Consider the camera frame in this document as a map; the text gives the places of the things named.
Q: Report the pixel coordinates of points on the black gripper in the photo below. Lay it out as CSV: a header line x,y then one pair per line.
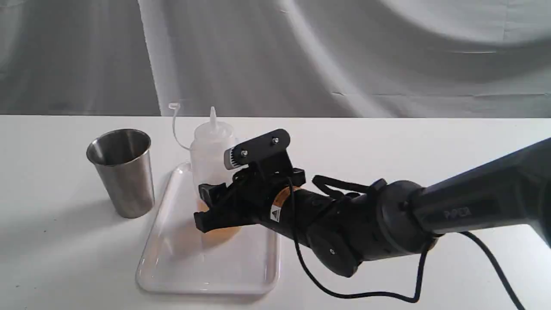
x,y
275,202

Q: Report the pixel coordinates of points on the stainless steel cup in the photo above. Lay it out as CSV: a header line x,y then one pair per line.
x,y
122,160

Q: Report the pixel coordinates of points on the white plastic tray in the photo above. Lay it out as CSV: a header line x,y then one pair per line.
x,y
179,259

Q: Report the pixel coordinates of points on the translucent squeeze bottle amber liquid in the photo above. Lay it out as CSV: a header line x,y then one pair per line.
x,y
211,140

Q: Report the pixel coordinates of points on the grey backdrop cloth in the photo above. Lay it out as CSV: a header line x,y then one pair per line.
x,y
277,58

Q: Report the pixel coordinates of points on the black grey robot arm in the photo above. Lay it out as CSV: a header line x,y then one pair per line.
x,y
349,223

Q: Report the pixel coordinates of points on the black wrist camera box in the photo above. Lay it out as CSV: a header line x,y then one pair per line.
x,y
258,149

